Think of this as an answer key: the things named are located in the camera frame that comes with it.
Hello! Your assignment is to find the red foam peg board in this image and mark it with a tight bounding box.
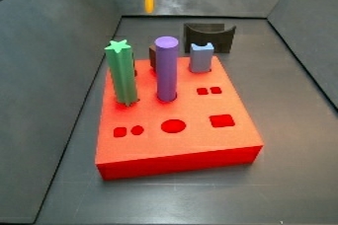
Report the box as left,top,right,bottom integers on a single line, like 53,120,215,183
95,57,264,180

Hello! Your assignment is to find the blue notched peg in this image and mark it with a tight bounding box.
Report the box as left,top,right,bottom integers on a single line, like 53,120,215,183
188,42,213,73

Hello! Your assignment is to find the dark brown round peg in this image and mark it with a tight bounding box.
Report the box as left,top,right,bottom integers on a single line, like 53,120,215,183
149,44,156,71

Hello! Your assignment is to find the purple cylinder peg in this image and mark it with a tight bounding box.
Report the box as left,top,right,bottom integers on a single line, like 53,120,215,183
155,37,177,102

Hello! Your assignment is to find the green star-shaped peg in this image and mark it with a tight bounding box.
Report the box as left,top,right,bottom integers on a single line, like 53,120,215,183
104,39,139,107

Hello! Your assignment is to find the black curved holder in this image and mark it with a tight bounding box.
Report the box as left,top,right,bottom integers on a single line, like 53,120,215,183
183,23,236,53

